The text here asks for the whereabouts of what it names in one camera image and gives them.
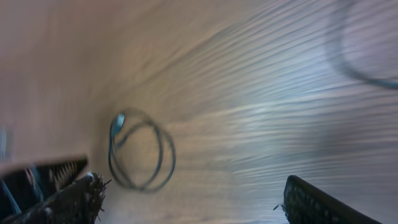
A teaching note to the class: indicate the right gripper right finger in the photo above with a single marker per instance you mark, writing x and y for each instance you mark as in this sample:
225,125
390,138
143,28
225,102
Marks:
304,203

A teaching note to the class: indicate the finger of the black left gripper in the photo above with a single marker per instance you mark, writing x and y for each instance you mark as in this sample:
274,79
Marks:
26,187

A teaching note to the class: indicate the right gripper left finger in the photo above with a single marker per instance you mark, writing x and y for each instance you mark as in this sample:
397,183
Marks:
79,202

